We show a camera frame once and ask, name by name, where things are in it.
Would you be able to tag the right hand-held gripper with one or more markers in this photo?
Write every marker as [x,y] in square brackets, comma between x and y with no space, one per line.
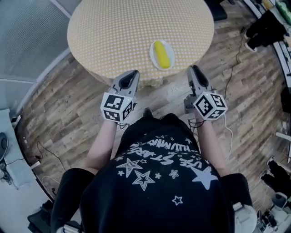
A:
[211,104]

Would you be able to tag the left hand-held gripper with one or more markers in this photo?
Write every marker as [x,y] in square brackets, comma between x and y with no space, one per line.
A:
[113,107]

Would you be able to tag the white plate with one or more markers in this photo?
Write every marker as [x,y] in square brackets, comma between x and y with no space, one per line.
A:
[171,53]

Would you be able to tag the yellow object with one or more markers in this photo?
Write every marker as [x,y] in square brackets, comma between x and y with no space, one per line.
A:
[162,54]

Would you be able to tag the person's left forearm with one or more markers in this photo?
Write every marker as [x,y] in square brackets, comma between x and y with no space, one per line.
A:
[102,145]

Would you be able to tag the person's right forearm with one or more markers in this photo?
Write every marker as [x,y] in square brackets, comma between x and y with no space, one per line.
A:
[211,145]

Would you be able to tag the yellow checkered tablecloth table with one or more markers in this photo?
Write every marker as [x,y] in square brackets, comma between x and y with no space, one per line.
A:
[113,34]

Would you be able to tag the person's black shoe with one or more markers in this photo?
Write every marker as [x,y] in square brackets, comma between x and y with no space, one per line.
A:
[147,112]

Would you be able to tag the yellow checkered tablecloth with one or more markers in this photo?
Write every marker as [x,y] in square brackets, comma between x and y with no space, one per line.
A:
[127,45]

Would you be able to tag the black office chair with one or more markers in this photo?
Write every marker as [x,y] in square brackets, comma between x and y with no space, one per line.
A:
[217,11]

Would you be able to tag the white curved counter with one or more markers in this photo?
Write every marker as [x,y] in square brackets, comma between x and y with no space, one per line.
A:
[282,59]

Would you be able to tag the green object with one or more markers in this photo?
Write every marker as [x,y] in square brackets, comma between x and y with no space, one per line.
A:
[283,7]

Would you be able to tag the person's black star-print shirt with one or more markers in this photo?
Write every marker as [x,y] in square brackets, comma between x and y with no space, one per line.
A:
[159,200]

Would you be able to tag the white desk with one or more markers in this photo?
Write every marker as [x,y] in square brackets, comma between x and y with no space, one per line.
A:
[20,177]

